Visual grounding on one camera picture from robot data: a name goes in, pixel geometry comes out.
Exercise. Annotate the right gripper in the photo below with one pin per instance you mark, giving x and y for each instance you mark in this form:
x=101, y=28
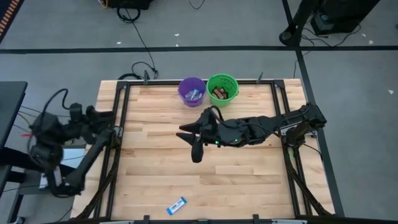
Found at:
x=211, y=127

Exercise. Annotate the black stand pole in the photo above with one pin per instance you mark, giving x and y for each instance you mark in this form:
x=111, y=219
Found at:
x=287, y=35

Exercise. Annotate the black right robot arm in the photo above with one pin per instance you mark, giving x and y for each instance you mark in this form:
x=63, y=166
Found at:
x=264, y=127

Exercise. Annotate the black desk beam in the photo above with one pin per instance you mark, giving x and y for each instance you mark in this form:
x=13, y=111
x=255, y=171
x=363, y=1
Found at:
x=12, y=157

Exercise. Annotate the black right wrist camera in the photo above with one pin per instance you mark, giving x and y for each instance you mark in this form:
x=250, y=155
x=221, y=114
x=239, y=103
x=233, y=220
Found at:
x=197, y=152

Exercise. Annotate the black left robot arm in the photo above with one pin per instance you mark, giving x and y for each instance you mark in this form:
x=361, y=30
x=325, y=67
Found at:
x=90, y=155

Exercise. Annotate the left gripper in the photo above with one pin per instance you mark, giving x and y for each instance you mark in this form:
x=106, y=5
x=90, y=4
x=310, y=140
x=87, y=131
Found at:
x=82, y=123

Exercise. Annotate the black floor box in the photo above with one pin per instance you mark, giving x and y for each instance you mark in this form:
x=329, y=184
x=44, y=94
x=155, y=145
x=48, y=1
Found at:
x=130, y=3

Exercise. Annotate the grey metal plate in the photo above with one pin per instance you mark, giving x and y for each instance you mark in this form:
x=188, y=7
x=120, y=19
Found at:
x=74, y=154

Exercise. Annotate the green halloween bucket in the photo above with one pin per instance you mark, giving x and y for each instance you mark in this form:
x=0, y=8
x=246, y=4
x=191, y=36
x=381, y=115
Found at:
x=231, y=84

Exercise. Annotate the black mat orange stripes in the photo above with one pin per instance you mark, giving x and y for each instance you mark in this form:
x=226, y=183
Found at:
x=6, y=18

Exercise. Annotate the black desk top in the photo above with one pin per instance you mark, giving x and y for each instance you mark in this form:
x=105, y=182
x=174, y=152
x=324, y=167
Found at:
x=9, y=105

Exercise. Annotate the black equipment case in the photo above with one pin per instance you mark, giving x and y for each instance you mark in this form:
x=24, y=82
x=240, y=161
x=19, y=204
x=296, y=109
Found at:
x=342, y=12

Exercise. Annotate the purple halloween bucket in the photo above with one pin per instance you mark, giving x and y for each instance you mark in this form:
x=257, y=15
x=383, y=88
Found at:
x=183, y=85

